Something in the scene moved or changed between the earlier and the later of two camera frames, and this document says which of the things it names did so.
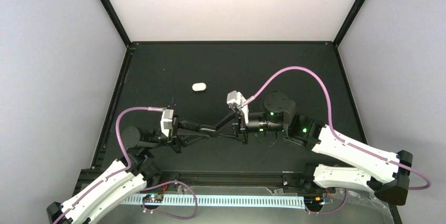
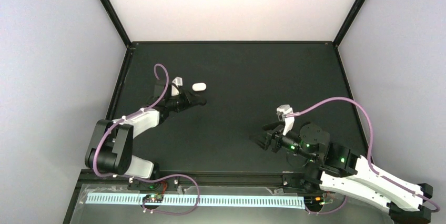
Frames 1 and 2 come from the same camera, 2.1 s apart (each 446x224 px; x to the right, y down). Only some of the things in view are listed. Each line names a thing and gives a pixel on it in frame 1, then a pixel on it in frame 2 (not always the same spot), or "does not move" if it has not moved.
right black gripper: [234, 129] → [266, 140]
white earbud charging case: [199, 87] does not move
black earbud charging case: [208, 129] → [201, 101]
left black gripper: [180, 136] → [186, 100]
